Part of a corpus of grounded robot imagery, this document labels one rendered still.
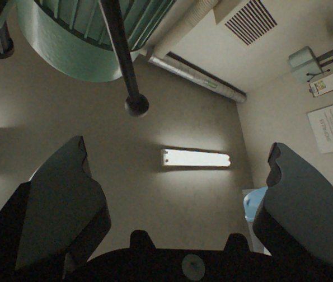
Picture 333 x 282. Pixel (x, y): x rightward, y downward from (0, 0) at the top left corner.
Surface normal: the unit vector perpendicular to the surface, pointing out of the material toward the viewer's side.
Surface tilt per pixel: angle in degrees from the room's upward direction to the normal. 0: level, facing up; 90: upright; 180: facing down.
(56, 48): 90
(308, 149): 90
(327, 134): 90
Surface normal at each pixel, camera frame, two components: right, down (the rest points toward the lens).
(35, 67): 0.60, -0.26
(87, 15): -0.07, 0.92
